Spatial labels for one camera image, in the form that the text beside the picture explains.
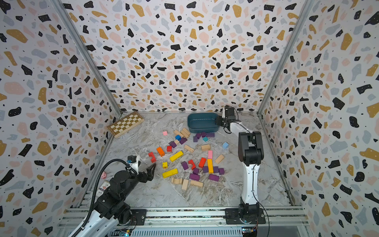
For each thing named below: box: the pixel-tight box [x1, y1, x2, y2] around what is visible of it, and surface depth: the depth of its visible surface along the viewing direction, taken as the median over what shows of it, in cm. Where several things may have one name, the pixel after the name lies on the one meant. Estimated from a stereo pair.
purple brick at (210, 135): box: [205, 132, 216, 138], surface depth 109 cm
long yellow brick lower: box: [162, 168, 179, 179], surface depth 90 cm
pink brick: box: [207, 150, 213, 159], surface depth 98 cm
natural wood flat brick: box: [189, 180, 204, 188], surface depth 87 cm
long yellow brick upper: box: [169, 150, 184, 162], surface depth 99 cm
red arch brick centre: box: [188, 159, 196, 171], surface depth 94 cm
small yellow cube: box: [161, 161, 169, 170], surface depth 92 cm
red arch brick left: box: [148, 151, 157, 163], surface depth 96 cm
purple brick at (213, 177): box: [208, 173, 220, 182], surface depth 90 cm
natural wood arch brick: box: [171, 176, 183, 184], surface depth 86 cm
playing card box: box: [95, 180, 111, 198], surface depth 83 cm
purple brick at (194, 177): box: [189, 173, 200, 181], surface depth 89 cm
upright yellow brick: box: [206, 158, 214, 174], surface depth 93 cm
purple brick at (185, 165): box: [180, 160, 190, 171], surface depth 94 cm
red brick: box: [198, 157, 207, 169], surface depth 94 cm
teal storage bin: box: [187, 112, 220, 134], surface depth 118 cm
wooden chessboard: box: [106, 111, 145, 138], surface depth 112 cm
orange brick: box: [156, 146, 165, 158], surface depth 99 cm
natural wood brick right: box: [215, 154, 225, 164], surface depth 97 cm
